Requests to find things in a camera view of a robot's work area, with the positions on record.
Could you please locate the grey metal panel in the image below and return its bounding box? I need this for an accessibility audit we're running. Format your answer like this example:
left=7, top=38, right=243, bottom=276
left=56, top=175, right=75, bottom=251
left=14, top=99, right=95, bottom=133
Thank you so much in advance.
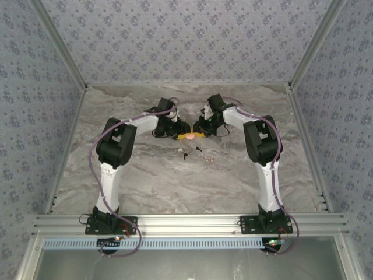
left=36, top=249, right=343, bottom=280

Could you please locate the black controller board with LED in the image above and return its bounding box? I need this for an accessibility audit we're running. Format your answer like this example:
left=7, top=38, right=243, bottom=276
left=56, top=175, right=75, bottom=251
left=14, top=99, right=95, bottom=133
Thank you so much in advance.
left=262, top=237, right=288, bottom=254
left=97, top=236, right=122, bottom=255

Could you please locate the wide aluminium mounting rail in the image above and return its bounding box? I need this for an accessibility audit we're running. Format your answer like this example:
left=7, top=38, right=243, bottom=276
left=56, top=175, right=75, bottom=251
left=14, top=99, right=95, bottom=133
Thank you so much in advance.
left=31, top=213, right=350, bottom=237

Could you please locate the aluminium table side rail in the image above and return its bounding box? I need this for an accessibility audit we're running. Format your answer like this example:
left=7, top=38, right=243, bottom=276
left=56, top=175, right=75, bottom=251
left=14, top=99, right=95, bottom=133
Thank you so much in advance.
left=43, top=83, right=90, bottom=216
left=287, top=82, right=333, bottom=213

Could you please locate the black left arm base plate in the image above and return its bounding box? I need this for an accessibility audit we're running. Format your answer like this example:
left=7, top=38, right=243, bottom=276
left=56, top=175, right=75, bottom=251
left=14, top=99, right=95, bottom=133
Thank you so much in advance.
left=85, top=215, right=138, bottom=236

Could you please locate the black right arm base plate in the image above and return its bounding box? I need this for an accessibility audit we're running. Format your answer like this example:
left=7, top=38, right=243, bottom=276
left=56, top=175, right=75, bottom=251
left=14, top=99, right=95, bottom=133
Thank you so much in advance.
left=239, top=215, right=294, bottom=236

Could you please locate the slotted pale blue cable duct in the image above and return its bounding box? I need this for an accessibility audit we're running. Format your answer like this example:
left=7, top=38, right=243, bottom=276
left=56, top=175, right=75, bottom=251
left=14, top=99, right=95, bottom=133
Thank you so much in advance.
left=43, top=237, right=266, bottom=250

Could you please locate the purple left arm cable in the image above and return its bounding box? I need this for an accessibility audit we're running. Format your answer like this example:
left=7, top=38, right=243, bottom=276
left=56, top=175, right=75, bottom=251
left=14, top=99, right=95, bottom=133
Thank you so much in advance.
left=87, top=97, right=180, bottom=259

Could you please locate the slanted aluminium frame post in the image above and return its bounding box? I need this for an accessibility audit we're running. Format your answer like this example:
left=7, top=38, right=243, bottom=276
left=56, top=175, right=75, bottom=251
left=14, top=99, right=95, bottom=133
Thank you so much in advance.
left=28, top=0, right=89, bottom=88
left=288, top=0, right=348, bottom=88

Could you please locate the short aluminium frame post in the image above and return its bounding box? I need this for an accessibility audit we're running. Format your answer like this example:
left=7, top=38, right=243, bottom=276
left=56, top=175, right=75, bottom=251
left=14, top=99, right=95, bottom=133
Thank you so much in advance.
left=335, top=235, right=365, bottom=280
left=16, top=235, right=44, bottom=280

